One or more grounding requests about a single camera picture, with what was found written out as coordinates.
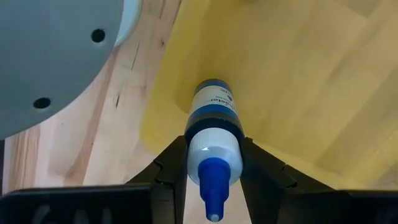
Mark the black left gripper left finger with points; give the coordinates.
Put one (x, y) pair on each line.
(171, 174)

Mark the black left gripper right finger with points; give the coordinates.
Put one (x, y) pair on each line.
(261, 174)

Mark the tall bottle with blue tip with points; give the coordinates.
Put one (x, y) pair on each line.
(214, 146)

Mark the yellow translucent plastic bin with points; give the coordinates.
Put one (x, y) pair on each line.
(295, 77)

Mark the white perforated cylinder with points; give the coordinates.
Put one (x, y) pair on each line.
(46, 62)

